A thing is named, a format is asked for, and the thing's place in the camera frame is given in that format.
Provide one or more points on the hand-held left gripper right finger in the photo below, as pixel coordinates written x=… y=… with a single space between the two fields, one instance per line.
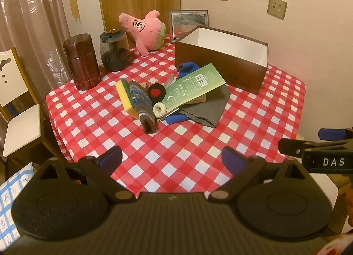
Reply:
x=232 y=159

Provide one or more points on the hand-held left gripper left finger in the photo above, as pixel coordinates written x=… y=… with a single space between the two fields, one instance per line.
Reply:
x=111 y=157

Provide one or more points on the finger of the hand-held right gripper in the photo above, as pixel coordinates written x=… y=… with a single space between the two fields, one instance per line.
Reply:
x=332 y=134
x=289 y=147

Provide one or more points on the gray cloth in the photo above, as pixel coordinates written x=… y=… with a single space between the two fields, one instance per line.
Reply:
x=206 y=108

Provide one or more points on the blue cloth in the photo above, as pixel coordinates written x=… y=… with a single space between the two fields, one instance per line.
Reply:
x=189 y=67
x=176 y=119

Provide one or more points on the brown cardboard box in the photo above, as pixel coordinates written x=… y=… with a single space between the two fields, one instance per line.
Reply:
x=215 y=59

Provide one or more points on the red white checked tablecloth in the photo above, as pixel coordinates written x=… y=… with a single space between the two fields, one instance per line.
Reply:
x=193 y=139

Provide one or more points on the patterned knitted sock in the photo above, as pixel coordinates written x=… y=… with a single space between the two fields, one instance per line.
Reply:
x=142 y=103

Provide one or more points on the yellow green sponge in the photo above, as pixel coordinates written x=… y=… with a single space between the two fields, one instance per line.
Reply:
x=124 y=95

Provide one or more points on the white scrunchie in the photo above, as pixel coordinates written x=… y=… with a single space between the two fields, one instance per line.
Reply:
x=155 y=110

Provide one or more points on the brown flat pad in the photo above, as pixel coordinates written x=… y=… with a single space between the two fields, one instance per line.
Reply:
x=200 y=98

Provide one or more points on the black red round pad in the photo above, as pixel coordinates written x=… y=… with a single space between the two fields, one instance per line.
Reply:
x=156 y=92

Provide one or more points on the green card package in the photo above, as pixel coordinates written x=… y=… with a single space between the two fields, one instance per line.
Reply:
x=193 y=86

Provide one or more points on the white wooden chair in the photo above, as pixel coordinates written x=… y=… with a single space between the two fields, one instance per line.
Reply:
x=24 y=130

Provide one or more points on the brown cylindrical canister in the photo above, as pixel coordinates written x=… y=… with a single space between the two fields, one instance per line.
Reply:
x=82 y=61

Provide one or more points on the blue patterned tissue box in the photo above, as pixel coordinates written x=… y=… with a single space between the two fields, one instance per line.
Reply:
x=13 y=191

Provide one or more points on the dark glass jar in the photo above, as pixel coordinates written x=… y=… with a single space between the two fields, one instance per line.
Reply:
x=114 y=50

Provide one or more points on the pink starfish plush toy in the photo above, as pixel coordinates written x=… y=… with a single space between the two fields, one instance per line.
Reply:
x=146 y=31

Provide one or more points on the brown sheer curtain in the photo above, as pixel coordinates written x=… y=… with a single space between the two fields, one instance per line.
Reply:
x=33 y=9

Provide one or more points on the beige wall socket plate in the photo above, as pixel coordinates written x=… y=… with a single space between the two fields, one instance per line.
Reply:
x=277 y=8

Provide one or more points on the silver picture frame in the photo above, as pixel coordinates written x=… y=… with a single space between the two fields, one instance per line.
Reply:
x=187 y=21

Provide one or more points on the yellow wall strip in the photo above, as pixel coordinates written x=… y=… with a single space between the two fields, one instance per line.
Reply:
x=72 y=1

